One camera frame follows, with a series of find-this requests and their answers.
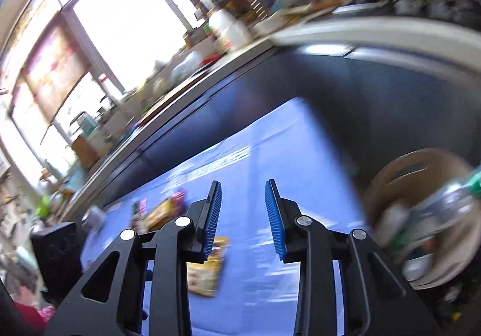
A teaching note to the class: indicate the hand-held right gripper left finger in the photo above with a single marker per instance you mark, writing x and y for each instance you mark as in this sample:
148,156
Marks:
211,225

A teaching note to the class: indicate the white jar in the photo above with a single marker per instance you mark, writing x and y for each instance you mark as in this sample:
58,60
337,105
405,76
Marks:
230,31

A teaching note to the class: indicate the black box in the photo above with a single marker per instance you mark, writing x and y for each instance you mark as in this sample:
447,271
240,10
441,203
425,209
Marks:
56,257

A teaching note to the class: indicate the yellow red snack packet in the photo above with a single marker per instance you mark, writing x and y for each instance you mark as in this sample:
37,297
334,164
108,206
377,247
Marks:
161,213

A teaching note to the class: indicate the blue printed mat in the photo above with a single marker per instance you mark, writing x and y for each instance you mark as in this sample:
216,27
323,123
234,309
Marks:
263,155

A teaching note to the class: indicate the large window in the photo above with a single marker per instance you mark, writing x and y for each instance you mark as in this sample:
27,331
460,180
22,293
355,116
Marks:
124,27

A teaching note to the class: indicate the dark cabinet front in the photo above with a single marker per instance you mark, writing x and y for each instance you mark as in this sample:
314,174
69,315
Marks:
375,95

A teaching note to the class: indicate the red cloth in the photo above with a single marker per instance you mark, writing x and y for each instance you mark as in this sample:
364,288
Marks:
28,315

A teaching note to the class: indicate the crushed silver can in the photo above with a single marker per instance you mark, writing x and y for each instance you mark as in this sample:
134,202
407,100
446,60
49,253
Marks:
94,217

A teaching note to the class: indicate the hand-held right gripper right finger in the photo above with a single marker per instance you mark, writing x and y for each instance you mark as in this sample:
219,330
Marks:
274,225

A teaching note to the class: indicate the clear plastic bottle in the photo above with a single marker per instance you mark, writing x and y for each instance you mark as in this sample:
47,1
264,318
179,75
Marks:
439,200

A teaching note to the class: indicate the beige waste bin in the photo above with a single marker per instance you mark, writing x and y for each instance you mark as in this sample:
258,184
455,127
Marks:
413,166

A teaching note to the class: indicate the grey kitchen counter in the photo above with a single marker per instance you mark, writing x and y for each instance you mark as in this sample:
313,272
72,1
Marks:
375,32

